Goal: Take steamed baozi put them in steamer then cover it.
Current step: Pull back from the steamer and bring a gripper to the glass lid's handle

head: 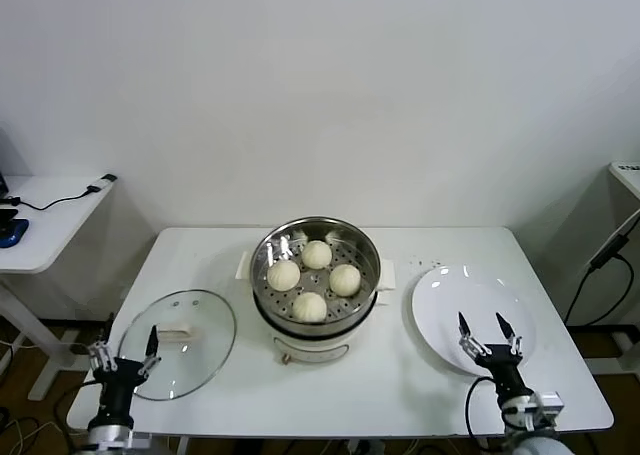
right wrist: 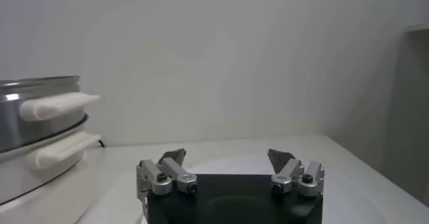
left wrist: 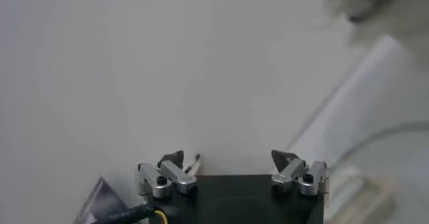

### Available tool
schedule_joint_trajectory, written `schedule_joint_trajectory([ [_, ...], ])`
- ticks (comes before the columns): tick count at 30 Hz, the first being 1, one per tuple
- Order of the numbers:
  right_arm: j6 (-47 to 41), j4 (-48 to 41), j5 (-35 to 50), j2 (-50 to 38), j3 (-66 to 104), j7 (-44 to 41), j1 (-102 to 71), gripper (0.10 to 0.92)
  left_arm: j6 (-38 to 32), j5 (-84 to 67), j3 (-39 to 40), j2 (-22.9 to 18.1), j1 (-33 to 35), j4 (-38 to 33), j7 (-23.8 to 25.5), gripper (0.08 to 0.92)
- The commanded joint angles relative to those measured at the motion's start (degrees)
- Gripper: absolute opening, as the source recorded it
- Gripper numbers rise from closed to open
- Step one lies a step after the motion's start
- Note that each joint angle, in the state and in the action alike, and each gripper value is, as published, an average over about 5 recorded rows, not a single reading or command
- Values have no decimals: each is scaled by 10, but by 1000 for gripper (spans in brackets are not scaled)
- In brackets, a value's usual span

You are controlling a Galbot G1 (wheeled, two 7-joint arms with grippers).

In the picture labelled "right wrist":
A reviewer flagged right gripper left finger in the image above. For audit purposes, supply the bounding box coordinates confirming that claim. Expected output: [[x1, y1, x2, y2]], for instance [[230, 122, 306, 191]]
[[135, 148, 198, 209]]

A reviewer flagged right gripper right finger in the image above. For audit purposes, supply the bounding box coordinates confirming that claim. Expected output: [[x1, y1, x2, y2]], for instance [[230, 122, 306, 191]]
[[267, 148, 325, 198]]

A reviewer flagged stainless steel steamer basket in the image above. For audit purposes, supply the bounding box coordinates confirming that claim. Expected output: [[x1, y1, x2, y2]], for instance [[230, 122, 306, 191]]
[[0, 74, 101, 154]]

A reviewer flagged white round plate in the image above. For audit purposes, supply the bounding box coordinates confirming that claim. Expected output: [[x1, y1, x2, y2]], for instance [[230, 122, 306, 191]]
[[133, 154, 393, 224]]

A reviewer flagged white electric cooker pot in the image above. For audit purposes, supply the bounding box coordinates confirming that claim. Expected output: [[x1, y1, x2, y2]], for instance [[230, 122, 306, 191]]
[[0, 113, 103, 224]]

